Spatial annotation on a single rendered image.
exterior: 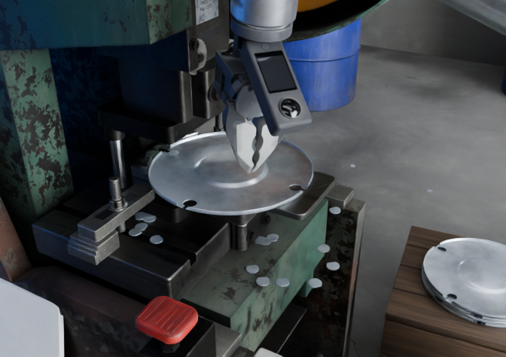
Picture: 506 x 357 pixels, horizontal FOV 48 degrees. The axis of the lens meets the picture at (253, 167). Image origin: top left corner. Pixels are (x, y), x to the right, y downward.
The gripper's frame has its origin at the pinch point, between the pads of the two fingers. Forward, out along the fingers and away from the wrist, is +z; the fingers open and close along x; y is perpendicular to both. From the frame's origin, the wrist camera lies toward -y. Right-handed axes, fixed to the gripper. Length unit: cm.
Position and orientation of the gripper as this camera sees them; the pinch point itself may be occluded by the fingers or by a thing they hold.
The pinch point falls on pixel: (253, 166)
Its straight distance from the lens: 75.1
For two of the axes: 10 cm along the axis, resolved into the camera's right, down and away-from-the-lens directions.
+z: -0.9, 7.9, 6.1
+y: -3.8, -5.9, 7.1
